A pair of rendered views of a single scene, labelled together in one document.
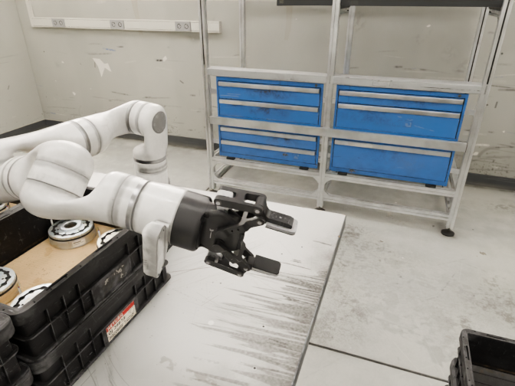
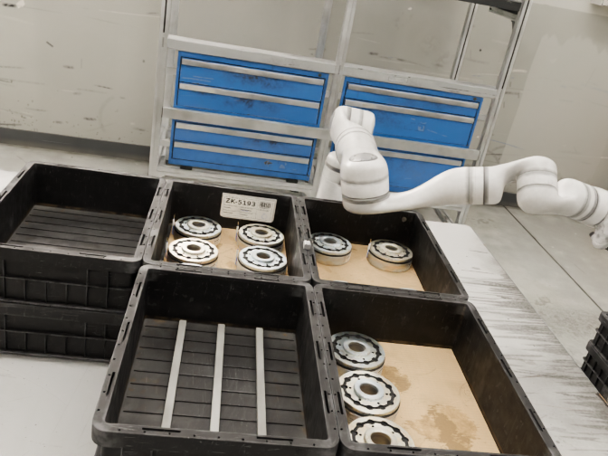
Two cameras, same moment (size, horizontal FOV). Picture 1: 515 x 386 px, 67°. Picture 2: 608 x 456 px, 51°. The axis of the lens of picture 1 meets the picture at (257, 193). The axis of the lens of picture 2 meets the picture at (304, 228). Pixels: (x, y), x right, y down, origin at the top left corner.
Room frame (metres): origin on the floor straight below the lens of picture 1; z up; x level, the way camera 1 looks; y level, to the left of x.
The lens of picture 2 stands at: (-0.29, 1.18, 1.49)
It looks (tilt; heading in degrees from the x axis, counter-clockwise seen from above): 25 degrees down; 329
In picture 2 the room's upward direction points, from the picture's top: 11 degrees clockwise
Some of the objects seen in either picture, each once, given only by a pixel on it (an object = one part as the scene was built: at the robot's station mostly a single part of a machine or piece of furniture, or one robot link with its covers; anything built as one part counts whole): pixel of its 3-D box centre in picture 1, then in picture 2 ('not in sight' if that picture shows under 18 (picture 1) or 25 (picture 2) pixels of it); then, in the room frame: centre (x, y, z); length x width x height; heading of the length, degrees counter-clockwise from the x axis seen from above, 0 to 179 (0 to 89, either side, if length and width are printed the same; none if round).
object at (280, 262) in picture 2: not in sight; (262, 258); (0.76, 0.64, 0.86); 0.10 x 0.10 x 0.01
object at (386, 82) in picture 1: (331, 78); (337, 68); (2.42, -0.45, 0.91); 1.70 x 0.10 x 0.05; 70
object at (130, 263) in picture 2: not in sight; (78, 210); (0.90, 0.99, 0.92); 0.40 x 0.30 x 0.02; 158
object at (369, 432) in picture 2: not in sight; (380, 440); (0.23, 0.68, 0.86); 0.05 x 0.05 x 0.01
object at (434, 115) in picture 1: (391, 135); (403, 141); (2.26, -0.81, 0.60); 0.72 x 0.03 x 0.56; 70
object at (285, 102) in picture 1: (267, 122); (247, 119); (2.53, -0.06, 0.60); 0.72 x 0.03 x 0.56; 70
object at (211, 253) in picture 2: not in sight; (193, 251); (0.82, 0.77, 0.86); 0.10 x 0.10 x 0.01
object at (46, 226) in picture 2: not in sight; (77, 232); (0.90, 0.99, 0.87); 0.40 x 0.30 x 0.11; 158
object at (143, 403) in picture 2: not in sight; (219, 375); (0.42, 0.86, 0.87); 0.40 x 0.30 x 0.11; 158
